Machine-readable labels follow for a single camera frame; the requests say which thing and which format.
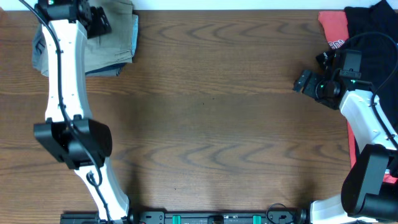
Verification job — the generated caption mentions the khaki green shorts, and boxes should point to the khaki green shorts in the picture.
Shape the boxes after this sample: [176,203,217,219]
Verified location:
[85,0,139,72]

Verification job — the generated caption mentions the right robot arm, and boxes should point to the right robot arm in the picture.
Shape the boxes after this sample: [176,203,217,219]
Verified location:
[293,70,397,223]

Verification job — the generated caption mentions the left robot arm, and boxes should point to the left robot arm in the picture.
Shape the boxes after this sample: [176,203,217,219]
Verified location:
[31,1,132,223]

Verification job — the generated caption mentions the folded navy blue shorts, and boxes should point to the folded navy blue shorts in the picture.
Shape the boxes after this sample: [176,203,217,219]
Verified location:
[85,63,126,77]

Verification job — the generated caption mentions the folded grey garment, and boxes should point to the folded grey garment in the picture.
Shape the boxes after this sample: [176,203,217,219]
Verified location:
[32,25,106,77]

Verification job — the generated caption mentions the red printed t-shirt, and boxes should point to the red printed t-shirt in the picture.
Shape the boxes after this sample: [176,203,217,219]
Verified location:
[317,11,398,184]

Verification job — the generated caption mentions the black t-shirt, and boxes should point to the black t-shirt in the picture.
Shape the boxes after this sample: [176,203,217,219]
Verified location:
[315,0,398,156]

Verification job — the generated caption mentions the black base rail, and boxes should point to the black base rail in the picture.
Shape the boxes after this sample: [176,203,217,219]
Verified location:
[60,210,373,224]

